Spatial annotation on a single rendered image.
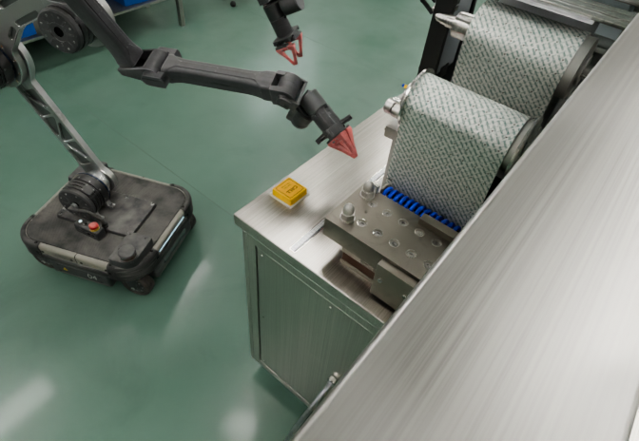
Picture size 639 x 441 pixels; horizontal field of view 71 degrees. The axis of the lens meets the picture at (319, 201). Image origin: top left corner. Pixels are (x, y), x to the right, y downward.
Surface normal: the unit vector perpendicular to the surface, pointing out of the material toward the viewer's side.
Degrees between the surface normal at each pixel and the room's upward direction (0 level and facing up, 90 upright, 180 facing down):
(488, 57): 92
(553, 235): 0
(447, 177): 90
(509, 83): 92
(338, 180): 0
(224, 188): 0
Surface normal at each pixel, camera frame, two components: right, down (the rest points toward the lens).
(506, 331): 0.07, -0.70
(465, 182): -0.63, 0.52
